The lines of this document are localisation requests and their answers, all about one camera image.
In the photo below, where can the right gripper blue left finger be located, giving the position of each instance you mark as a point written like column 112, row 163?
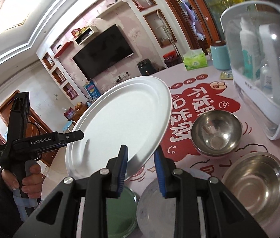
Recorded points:
column 117, row 167

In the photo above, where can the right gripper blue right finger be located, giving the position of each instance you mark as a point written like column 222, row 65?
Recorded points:
column 164, row 168

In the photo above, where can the green plate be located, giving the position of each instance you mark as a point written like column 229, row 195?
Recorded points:
column 121, row 214

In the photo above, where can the blue patterned porcelain plate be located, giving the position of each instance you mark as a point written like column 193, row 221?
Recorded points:
column 156, row 214

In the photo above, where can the white paper plate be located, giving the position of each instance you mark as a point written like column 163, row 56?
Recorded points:
column 134, row 113

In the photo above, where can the pink steel bowl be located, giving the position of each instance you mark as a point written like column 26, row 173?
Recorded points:
column 216, row 133

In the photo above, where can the wide steel bowl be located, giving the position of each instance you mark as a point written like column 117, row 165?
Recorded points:
column 254, row 180

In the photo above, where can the left hand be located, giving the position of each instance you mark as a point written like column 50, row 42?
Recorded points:
column 31, row 185

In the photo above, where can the brown wooden door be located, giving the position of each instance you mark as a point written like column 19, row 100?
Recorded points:
column 22, row 122

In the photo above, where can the round light blue stool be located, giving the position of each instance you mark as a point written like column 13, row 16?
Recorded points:
column 68, row 127

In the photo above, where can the wooden tv cabinet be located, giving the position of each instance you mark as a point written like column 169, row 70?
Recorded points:
column 79, row 113

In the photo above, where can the blue poster box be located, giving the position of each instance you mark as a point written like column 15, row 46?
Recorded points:
column 92, row 90

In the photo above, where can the black air fryer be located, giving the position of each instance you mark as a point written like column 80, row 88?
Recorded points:
column 145, row 67

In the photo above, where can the red basket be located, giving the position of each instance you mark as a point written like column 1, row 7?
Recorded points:
column 170, row 56

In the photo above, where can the green tissue box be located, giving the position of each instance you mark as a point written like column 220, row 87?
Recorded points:
column 195, row 59

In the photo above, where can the black television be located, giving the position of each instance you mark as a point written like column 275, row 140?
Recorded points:
column 104, row 51

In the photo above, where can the teal canister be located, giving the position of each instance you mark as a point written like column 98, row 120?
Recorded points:
column 220, row 56

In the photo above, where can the white bottle sterilizer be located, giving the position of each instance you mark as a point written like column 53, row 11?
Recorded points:
column 252, row 35

